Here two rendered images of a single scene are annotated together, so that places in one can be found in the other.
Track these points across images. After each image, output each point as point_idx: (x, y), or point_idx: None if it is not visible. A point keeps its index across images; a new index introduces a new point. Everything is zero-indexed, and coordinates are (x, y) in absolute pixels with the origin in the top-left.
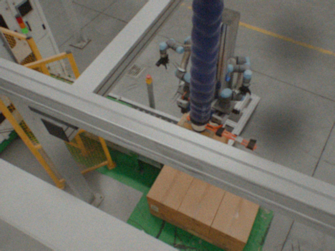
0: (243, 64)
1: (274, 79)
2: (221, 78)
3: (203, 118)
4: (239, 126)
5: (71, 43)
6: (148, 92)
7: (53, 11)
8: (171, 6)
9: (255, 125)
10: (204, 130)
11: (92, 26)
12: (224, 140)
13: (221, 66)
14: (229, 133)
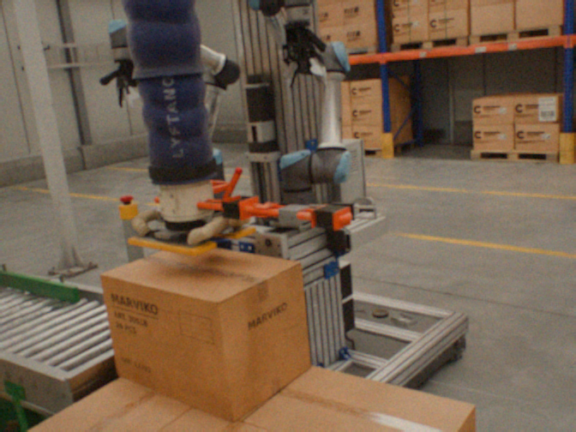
0: (324, 52)
1: (517, 309)
2: (290, 141)
3: (177, 147)
4: (395, 365)
5: (53, 269)
6: (129, 255)
7: (54, 240)
8: None
9: (457, 390)
10: (199, 223)
11: (115, 252)
12: (272, 273)
13: (282, 97)
14: (266, 203)
